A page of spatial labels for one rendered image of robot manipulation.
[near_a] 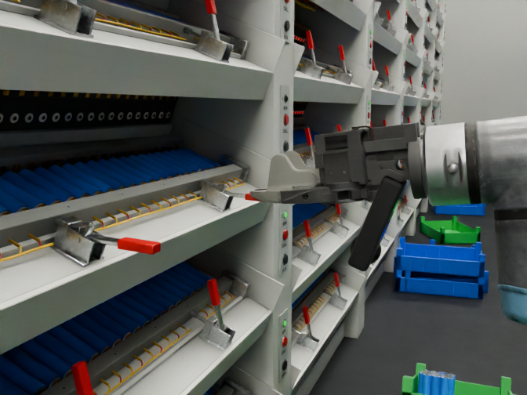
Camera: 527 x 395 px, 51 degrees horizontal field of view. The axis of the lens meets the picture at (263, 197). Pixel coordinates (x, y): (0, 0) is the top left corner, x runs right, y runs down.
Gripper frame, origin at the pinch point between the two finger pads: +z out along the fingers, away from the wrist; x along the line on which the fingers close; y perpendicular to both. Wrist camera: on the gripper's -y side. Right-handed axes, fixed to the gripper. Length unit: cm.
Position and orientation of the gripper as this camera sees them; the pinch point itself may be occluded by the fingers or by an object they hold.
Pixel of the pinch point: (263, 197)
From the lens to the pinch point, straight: 69.7
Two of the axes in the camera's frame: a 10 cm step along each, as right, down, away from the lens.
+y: -1.2, -9.9, -1.1
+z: -9.2, 0.7, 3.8
